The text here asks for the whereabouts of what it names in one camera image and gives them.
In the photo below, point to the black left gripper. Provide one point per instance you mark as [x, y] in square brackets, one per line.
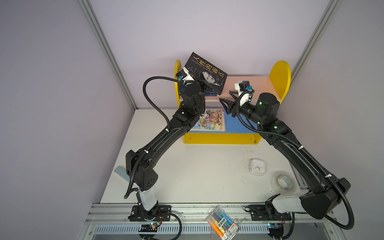
[193, 84]

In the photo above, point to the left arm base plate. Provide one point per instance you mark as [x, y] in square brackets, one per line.
[160, 213]

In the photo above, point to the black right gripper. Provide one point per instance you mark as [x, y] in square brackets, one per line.
[235, 106]

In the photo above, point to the light blue thin book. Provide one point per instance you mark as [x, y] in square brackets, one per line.
[213, 120]

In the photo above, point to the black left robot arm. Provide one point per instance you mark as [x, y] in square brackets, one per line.
[140, 164]

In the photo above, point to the dark blue bottom book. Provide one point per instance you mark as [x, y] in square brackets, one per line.
[182, 89]

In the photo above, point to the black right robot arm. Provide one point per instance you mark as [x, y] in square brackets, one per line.
[325, 190]

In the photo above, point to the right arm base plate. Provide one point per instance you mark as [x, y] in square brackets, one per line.
[267, 212]

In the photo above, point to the black book gold lettering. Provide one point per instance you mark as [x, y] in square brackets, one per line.
[213, 76]

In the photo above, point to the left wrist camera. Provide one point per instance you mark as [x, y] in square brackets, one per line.
[184, 76]

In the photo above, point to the pack of coloured markers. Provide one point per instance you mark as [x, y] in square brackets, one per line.
[222, 224]

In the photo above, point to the yellow shelf pink blue boards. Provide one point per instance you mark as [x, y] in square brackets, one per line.
[277, 83]

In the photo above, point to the white tape roll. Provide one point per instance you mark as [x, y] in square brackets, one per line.
[283, 183]

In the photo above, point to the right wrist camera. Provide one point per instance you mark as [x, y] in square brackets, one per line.
[244, 86]

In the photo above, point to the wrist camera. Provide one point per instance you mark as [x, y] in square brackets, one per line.
[184, 76]
[244, 86]

